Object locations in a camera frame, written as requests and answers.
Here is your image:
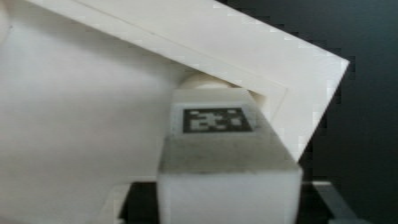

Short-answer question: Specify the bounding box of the white square table top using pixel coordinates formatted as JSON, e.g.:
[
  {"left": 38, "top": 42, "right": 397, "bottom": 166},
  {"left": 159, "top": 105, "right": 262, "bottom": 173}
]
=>
[{"left": 0, "top": 0, "right": 349, "bottom": 224}]

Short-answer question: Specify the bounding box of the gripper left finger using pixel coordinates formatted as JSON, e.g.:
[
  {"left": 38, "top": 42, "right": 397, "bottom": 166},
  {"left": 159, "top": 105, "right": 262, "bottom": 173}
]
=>
[{"left": 97, "top": 184, "right": 132, "bottom": 224}]

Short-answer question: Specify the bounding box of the white table leg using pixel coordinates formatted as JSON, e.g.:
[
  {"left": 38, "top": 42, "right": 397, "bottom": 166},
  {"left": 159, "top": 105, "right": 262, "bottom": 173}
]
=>
[{"left": 157, "top": 74, "right": 303, "bottom": 224}]

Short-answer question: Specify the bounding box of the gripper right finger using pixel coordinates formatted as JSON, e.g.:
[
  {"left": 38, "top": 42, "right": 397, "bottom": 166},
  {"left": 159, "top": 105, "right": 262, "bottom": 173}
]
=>
[{"left": 313, "top": 181, "right": 374, "bottom": 224}]

